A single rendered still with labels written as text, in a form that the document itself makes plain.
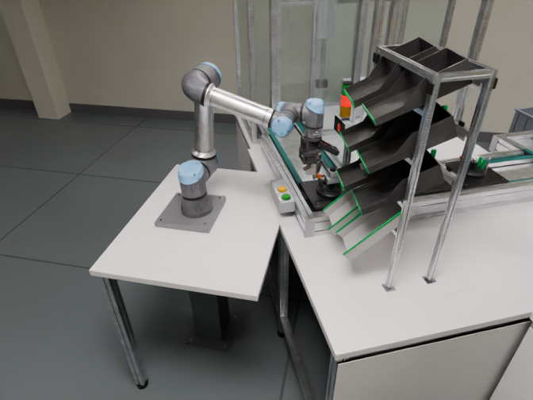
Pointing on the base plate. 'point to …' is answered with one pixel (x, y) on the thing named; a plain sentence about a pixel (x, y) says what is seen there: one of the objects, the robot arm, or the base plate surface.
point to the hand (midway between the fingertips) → (315, 175)
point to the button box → (281, 196)
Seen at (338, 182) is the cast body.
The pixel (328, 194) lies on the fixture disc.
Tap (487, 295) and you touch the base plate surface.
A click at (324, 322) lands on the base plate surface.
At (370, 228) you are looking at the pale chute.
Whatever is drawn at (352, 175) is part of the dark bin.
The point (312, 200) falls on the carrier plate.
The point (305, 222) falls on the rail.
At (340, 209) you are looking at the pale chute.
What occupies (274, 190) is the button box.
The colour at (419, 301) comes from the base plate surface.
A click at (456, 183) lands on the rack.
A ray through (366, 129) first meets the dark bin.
